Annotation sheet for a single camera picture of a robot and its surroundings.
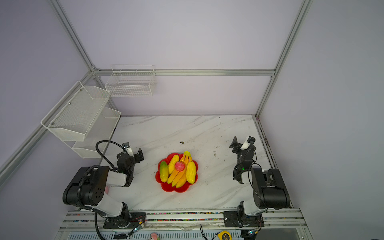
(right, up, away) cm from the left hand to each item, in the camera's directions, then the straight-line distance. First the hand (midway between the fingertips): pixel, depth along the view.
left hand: (132, 150), depth 93 cm
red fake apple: (+32, -8, -9) cm, 34 cm away
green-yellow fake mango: (+23, -10, -9) cm, 26 cm away
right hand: (+68, +8, -5) cm, 69 cm away
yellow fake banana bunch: (+31, -15, -10) cm, 36 cm away
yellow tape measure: (+54, -35, -25) cm, 70 cm away
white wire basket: (-1, +45, +2) cm, 45 cm away
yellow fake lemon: (+27, -8, -5) cm, 28 cm away
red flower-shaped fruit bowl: (+26, -18, -13) cm, 34 cm away
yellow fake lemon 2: (+38, -11, -11) cm, 41 cm away
